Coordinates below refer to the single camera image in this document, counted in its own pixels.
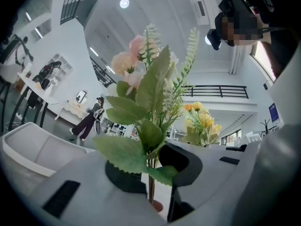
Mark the yellow flower bouquet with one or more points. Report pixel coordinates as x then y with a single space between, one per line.
205 120

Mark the white wall shelf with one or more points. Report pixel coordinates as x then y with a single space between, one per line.
65 66

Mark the white dressing table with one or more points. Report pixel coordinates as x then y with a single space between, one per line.
73 109

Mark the pink flower bouquet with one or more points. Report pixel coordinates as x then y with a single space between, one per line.
152 86

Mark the white table black legs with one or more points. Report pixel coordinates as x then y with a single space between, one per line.
35 89

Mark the black head-mounted camera rig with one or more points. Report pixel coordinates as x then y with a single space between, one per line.
235 1

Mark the blue wall sign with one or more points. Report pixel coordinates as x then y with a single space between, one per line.
274 112

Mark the black window grille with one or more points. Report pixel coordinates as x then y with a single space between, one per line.
70 3

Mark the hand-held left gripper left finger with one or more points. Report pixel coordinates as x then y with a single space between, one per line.
94 196

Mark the white rectangular tray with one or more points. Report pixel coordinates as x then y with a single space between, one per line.
58 145

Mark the person's dark shirt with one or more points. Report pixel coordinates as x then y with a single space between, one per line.
282 43

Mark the round ceiling light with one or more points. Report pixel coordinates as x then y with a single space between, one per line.
124 3

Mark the person's head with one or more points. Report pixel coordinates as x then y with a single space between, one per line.
242 27

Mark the black balcony railing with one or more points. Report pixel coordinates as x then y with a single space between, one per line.
216 92

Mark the grey marble table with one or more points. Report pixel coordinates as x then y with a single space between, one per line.
21 173

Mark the white ceiling air conditioner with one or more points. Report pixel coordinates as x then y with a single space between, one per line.
203 8

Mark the black coat rack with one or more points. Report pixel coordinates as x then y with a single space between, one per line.
266 127

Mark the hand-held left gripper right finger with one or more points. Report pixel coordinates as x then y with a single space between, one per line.
211 173

